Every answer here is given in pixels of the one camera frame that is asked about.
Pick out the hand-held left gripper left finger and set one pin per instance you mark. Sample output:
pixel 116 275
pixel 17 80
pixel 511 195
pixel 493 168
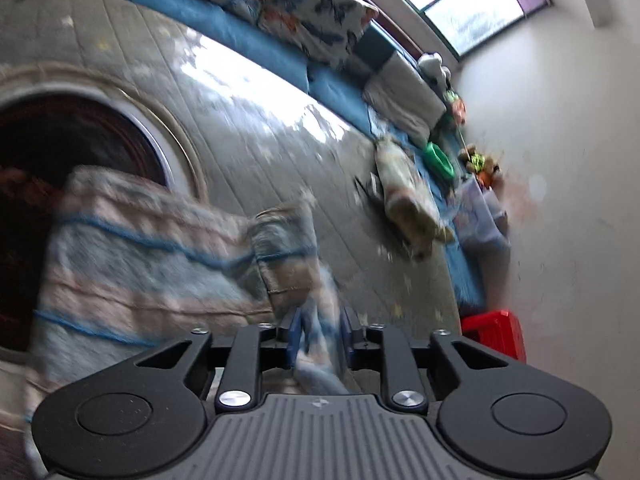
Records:
pixel 295 335

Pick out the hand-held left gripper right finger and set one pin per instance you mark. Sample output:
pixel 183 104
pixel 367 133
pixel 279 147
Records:
pixel 348 335

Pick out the blue striped towel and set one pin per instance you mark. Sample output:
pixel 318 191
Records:
pixel 150 260

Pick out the red plastic stool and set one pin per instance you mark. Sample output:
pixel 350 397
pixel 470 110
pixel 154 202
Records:
pixel 495 332

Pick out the yellow folded cloth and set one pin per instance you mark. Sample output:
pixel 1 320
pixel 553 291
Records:
pixel 407 190

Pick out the clear plastic storage box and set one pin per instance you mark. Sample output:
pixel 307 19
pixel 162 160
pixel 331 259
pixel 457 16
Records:
pixel 477 215

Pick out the green bowl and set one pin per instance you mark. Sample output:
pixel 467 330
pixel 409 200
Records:
pixel 440 160

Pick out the small stuffed toys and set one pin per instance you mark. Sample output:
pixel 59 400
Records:
pixel 480 165

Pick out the white pillow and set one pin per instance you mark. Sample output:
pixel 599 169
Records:
pixel 405 95

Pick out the pink green toy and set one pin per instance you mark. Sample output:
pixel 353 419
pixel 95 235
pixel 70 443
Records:
pixel 455 107

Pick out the white plush toy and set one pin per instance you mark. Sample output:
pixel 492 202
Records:
pixel 435 70

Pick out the black round induction cooktop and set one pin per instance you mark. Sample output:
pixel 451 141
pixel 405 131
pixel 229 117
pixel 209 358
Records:
pixel 75 135

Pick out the window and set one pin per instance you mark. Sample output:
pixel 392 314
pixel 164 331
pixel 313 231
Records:
pixel 460 5

